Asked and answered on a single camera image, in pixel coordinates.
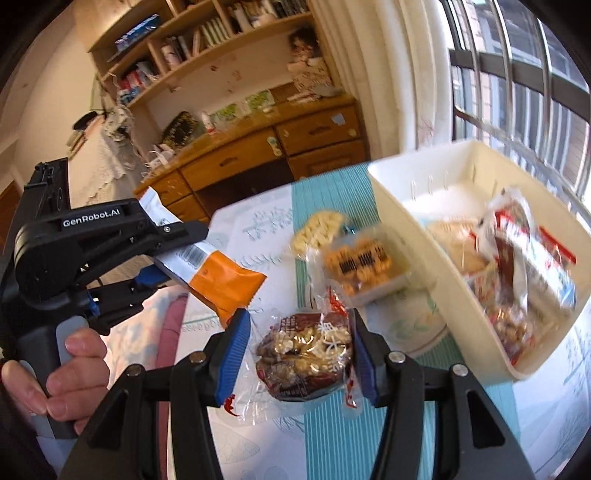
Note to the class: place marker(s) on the white orange snack bar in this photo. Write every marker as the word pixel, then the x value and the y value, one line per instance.
pixel 211 277

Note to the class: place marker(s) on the blue white patterned tablecloth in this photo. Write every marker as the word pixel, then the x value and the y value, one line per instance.
pixel 321 444

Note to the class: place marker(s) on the wooden desk with drawers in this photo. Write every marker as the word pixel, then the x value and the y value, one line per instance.
pixel 260 153

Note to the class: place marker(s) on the white small bottle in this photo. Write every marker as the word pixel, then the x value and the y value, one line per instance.
pixel 207 122

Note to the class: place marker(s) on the floral ceramic plate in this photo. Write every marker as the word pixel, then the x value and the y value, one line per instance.
pixel 409 320

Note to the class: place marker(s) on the white plastic storage bin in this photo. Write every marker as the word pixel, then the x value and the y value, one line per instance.
pixel 505 261

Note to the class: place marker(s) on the white lace covered cabinet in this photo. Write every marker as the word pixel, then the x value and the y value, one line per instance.
pixel 102 170

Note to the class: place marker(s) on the person's left hand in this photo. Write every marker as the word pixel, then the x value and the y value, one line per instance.
pixel 72 393

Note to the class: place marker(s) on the cream floral curtain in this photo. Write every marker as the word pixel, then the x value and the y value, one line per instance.
pixel 393 58

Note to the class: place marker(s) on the patterned cardboard box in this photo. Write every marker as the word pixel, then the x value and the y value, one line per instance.
pixel 309 74

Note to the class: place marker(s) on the orange cookie tray pack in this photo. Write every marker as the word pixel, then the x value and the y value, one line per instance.
pixel 367 265

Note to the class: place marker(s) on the mixed nuts clear bag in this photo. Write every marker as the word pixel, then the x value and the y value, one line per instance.
pixel 295 362

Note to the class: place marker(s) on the pastel fleece blanket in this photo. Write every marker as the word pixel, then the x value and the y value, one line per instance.
pixel 150 337

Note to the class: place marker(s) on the white red-edged snack packet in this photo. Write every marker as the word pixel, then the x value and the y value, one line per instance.
pixel 512 203

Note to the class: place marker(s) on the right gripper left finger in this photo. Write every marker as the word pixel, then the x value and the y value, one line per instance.
pixel 121 439

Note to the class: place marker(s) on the wooden bookshelf hutch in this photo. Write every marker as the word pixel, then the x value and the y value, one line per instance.
pixel 159 57

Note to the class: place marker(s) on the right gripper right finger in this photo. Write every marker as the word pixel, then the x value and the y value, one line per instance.
pixel 472 439

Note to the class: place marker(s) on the long red white biscuit pack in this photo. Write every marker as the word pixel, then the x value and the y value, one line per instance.
pixel 550 289

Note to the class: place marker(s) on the doll on desk box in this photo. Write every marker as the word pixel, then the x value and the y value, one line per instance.
pixel 305 49

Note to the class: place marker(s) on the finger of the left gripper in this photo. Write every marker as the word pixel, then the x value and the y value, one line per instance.
pixel 108 247
pixel 112 304

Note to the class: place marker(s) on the beige pastry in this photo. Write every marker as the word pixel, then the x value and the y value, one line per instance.
pixel 457 238

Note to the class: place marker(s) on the metal window security grille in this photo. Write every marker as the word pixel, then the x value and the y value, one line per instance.
pixel 518 90

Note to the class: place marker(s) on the white charger with cables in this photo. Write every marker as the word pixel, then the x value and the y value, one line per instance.
pixel 159 156

